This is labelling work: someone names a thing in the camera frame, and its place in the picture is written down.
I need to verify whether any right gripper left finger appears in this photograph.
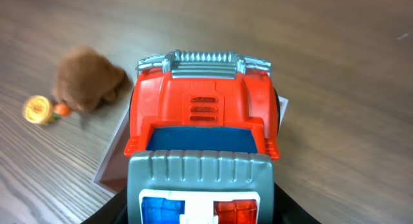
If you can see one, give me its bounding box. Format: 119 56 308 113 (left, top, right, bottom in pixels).
81 187 128 224

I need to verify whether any brown plush toy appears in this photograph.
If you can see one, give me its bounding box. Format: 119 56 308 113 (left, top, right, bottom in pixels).
52 46 127 112

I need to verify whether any white pink cardboard box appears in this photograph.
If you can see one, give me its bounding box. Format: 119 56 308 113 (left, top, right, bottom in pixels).
94 112 277 201

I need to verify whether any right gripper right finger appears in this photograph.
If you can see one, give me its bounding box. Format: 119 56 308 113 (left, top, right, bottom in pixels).
273 183 321 224

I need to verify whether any red toy truck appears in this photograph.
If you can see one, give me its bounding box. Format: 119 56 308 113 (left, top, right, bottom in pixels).
124 50 281 223

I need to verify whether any yellow round toy disc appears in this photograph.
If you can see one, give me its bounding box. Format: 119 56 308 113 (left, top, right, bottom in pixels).
22 95 58 125

